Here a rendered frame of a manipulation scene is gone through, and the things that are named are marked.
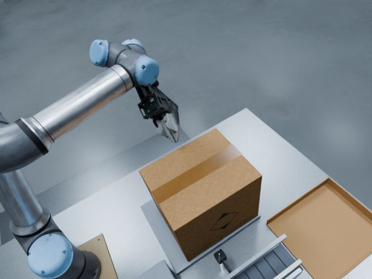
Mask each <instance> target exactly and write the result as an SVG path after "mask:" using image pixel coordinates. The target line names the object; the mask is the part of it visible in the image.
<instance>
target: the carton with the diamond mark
mask: <svg viewBox="0 0 372 279"><path fill-rule="evenodd" d="M139 173H140V175H141V177H142V179H143V181H144V183H145V185H146V186H147V188H148V190H149V192H150V194H151V196H152V198H153V200H154V202H155V204H156V206H157V208H158V210H159V212H160V214H161V215H162V217H163V219H164V221H165V222H166V224H167V226H168V227H169V229H170V231H171V233H172V235H173V236H174V238H175V240H176V242H177V243H178V245H179V247H180V249H181V250H182V252H183V254H184V256H185V258H186V259H187V261H188V262H189V261H191V260H192V259H193V258H195V257H197V256H198V255H200V254H201V253H202V252H204V251H205V250H207V249H208V248H210V247H212V246H213V245H215V244H216V243H217V242H219V241H220V240H222V239H223V238H225V237H227V236H228V235H230V234H231V233H233V232H234V231H235V230H237V229H238V228H240V227H242V226H243V225H245V224H246V223H248V222H249V221H250V220H252V219H253V218H255V217H256V216H258V213H259V203H260V193H261V183H262V174H261V173H260V172H259V171H258V170H257V169H256V168H255V167H254V166H253V165H252V164H251V163H250V162H249V161H248V160H247V159H246V158H245V157H244V156H243V155H242V153H241V152H240V151H239V150H238V149H237V148H236V147H235V146H234V145H233V144H231V143H230V142H229V141H228V140H227V139H226V138H225V137H224V136H223V135H222V133H221V132H220V131H219V130H218V129H217V128H215V129H213V130H211V131H209V132H208V133H206V134H204V135H202V136H200V137H198V138H197V139H195V140H193V141H191V142H189V143H188V144H186V145H184V146H182V147H181V148H178V149H177V150H175V151H173V152H172V153H170V154H168V155H166V156H164V157H162V158H161V159H159V160H157V161H155V162H153V163H151V164H150V165H148V166H146V167H144V168H142V169H141V170H139Z"/></svg>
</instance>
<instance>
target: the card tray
mask: <svg viewBox="0 0 372 279"><path fill-rule="evenodd" d="M266 225H267V226H268V227H269V228H270V229H271V230H272V231H273V233H274V234H275V235H276V236H277V237H278V238H279V237H280V236H282V235H283V234H285V235H286V236H287V238H286V239H285V240H283V241H282V243H283V244H284V245H285V247H287V249H288V250H289V251H290V252H291V254H292V255H293V256H294V257H295V258H296V259H297V260H298V259H300V260H301V261H302V263H301V265H302V266H303V267H304V268H305V269H306V271H307V272H308V273H309V274H310V275H311V276H312V277H313V279H342V278H343V277H344V276H345V275H346V274H348V273H349V272H350V271H351V270H352V269H354V268H355V267H356V266H357V265H359V264H360V263H361V262H362V261H363V260H365V259H366V258H367V257H368V256H369V255H371V254H372V212H371V211H370V210H369V209H368V208H366V207H365V206H364V205H363V204H362V203H360V202H359V201H358V200H356V199H355V198H354V197H353V196H352V195H350V194H349V193H348V192H347V191H346V190H344V189H343V188H342V187H341V186H340V185H339V184H337V183H336V182H335V181H334V180H332V179H331V178H330V177H328V178H326V179H325V180H323V181H322V182H320V183H319V184H317V185H316V186H315V187H313V188H312V189H311V190H309V191H308V192H306V193H305V194H303V195H302V196H300V197H299V198H298V199H296V200H295V201H293V202H292V203H291V204H289V205H288V206H286V207H285V208H283V209H282V210H280V211H279V212H278V213H276V214H275V215H273V216H272V217H270V218H269V219H268V220H267V224H266Z"/></svg>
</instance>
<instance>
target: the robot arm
mask: <svg viewBox="0 0 372 279"><path fill-rule="evenodd" d="M90 59H91V62H92V63H93V64H94V65H96V66H100V67H102V68H104V67H106V68H109V69H107V70H106V71H104V72H103V73H101V74H100V75H98V76H96V77H95V78H93V79H91V80H90V81H88V82H87V83H85V84H83V85H82V86H80V87H78V88H77V89H75V90H74V91H72V92H71V93H69V94H67V95H66V96H64V97H62V98H61V99H60V100H58V101H56V102H55V103H53V104H51V105H50V106H48V107H46V108H45V109H43V110H41V111H40V112H38V113H37V114H35V115H34V116H32V117H31V118H20V119H18V120H16V121H15V122H13V123H9V122H8V121H7V120H6V119H5V118H4V117H3V116H2V114H1V113H0V203H1V204H2V206H3V207H4V209H5V211H6V212H7V214H8V216H9V217H10V219H11V222H10V225H9V227H10V230H11V232H12V233H13V236H14V237H15V239H16V240H17V241H18V242H19V244H20V245H21V247H22V248H23V250H24V252H25V253H26V254H27V256H28V258H27V260H28V266H29V268H30V269H31V270H32V271H33V272H34V273H35V274H36V275H37V276H38V277H40V278H44V279H99V278H100V275H101V262H100V260H99V258H98V257H97V256H96V255H95V254H94V253H93V252H91V251H87V250H79V249H78V248H77V247H76V246H74V245H73V244H72V243H71V242H70V240H69V239H68V238H67V237H66V236H65V234H64V233H63V232H62V231H61V230H60V228H59V227H58V226H57V224H56V223H55V222H54V220H53V218H52V216H51V214H50V212H49V210H48V208H47V207H45V206H44V205H40V204H39V201H38V199H37V197H36V195H35V193H34V191H33V189H32V187H31V185H30V183H29V181H28V179H27V177H26V175H25V173H24V170H23V167H26V166H28V165H30V164H32V163H33V162H35V161H37V160H38V159H40V158H42V157H43V156H44V155H46V154H47V153H49V152H50V148H51V145H52V144H53V143H55V142H56V141H58V140H59V139H61V138H62V137H64V136H65V135H66V134H68V133H69V132H71V131H72V130H73V129H75V128H77V127H78V126H79V125H81V124H82V123H84V122H85V121H86V120H88V119H89V118H91V117H92V116H93V115H95V114H97V113H98V112H99V111H101V110H102V109H104V108H105V107H106V106H108V105H109V104H111V103H112V102H114V101H115V100H117V99H118V98H119V97H121V96H122V95H124V94H125V93H127V92H128V91H130V90H131V89H132V88H134V87H135V88H136V91H137V93H138V95H139V97H140V100H141V102H140V103H138V104H137V105H138V107H139V110H140V112H141V114H142V116H143V119H147V120H148V118H150V119H153V123H154V125H155V126H156V127H157V132H158V133H159V134H160V135H162V136H165V137H166V138H168V139H169V140H170V141H171V142H173V143H177V142H178V139H179V113H178V105H176V104H175V103H174V102H173V101H172V100H171V99H170V98H169V97H167V96H166V95H165V94H164V93H163V92H161V90H159V89H158V88H157V87H158V85H159V82H158V80H157V78H158V75H159V66H158V64H157V62H156V61H155V60H153V59H151V58H149V57H148V56H147V54H146V51H145V49H144V47H143V46H142V44H141V43H140V41H138V40H137V39H131V40H129V39H128V40H126V41H124V42H123V43H122V44H119V43H114V42H109V41H107V40H95V41H94V42H93V43H92V44H91V47H90ZM141 109H143V110H144V113H145V116H144V115H143V113H142V110H141ZM164 116H166V117H167V121H162V120H163V118H164ZM172 132H173V134H172Z"/></svg>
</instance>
